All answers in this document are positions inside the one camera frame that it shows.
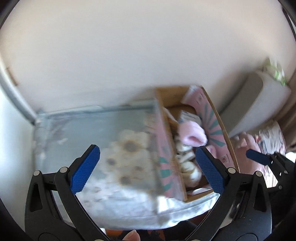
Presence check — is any floral blue table cloth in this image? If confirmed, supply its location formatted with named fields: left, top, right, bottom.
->
left=34, top=100, right=219, bottom=230

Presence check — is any person's left hand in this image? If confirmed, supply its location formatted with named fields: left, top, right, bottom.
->
left=123, top=230, right=140, bottom=241

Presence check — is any pink floral bedding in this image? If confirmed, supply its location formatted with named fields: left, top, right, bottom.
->
left=230, top=120, right=287, bottom=188

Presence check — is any white dotted sock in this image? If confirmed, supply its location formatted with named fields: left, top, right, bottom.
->
left=174, top=135, right=195, bottom=164

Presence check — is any pink fluffy slipper sock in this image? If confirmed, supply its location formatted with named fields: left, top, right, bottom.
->
left=178, top=121, right=208, bottom=147

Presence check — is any pink patterned cardboard box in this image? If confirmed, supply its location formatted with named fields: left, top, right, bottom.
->
left=154, top=85, right=239, bottom=202

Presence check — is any white patterned sock pink print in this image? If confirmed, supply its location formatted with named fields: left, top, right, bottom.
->
left=181, top=161, right=202, bottom=188

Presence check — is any green white plush toy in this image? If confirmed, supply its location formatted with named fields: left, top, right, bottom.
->
left=262, top=58, right=287, bottom=86

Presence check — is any grey door frame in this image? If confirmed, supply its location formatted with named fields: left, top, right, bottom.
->
left=1, top=56, right=37, bottom=125

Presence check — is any white floral small box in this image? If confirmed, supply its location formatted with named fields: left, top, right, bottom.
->
left=178, top=110, right=202, bottom=126

